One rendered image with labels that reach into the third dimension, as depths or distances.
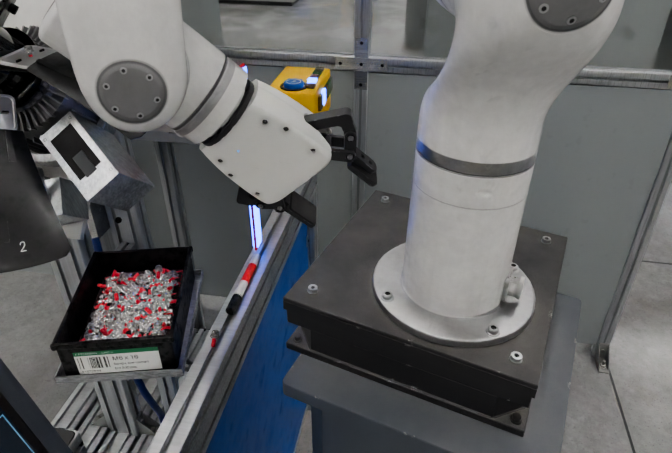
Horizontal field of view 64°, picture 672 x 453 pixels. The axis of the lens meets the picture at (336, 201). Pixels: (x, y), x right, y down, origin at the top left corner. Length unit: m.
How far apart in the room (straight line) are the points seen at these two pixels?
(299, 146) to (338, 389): 0.29
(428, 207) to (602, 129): 1.12
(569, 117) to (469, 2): 1.20
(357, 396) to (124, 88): 0.42
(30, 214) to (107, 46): 0.60
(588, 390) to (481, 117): 1.61
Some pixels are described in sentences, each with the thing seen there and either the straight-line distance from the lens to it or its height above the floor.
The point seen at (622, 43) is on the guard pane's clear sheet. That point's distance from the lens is 1.58.
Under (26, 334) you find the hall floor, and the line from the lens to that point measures 2.31.
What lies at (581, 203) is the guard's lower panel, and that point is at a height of 0.60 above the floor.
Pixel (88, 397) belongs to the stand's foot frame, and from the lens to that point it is 1.89.
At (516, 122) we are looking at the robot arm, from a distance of 0.51.
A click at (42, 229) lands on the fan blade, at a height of 0.96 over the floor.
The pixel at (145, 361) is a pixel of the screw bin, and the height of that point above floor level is 0.83.
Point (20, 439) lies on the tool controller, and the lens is 0.38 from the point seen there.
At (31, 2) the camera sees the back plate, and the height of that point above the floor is 1.20.
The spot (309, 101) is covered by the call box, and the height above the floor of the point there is 1.06.
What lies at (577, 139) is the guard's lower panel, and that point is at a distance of 1.64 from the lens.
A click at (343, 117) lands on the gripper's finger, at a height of 1.24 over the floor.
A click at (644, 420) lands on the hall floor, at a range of 2.02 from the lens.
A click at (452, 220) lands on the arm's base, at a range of 0.55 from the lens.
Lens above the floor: 1.44
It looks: 32 degrees down
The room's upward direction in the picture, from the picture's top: straight up
